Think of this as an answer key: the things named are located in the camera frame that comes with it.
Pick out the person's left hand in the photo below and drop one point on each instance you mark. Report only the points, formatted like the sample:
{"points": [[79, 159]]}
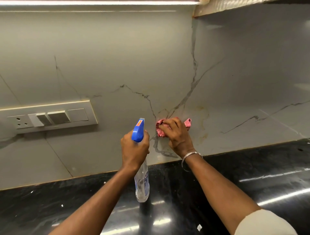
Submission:
{"points": [[134, 152]]}

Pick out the person's right hand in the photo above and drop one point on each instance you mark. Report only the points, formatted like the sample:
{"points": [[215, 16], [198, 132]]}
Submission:
{"points": [[179, 138]]}

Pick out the pink checked cleaning cloth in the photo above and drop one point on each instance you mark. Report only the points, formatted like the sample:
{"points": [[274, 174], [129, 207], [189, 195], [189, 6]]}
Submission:
{"points": [[159, 130]]}

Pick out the clear spray bottle blue nozzle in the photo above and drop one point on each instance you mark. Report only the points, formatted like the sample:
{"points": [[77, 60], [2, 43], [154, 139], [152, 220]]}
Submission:
{"points": [[138, 130]]}

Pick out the person's left forearm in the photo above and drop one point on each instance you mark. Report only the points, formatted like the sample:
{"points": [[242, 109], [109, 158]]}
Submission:
{"points": [[97, 205]]}

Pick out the person's right forearm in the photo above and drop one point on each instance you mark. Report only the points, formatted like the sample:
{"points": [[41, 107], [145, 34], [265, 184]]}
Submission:
{"points": [[218, 191]]}

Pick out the silver bangle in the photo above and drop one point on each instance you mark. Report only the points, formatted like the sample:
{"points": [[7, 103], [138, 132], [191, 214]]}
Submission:
{"points": [[190, 155]]}

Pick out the white shirt sleeve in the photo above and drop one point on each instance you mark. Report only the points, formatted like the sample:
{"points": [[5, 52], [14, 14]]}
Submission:
{"points": [[264, 224]]}

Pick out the brown upper cabinet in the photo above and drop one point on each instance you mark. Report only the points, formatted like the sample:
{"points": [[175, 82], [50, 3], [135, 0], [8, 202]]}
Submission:
{"points": [[230, 6]]}

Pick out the white switch panel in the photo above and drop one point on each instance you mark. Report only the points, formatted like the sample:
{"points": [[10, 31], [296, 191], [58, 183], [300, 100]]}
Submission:
{"points": [[48, 117]]}

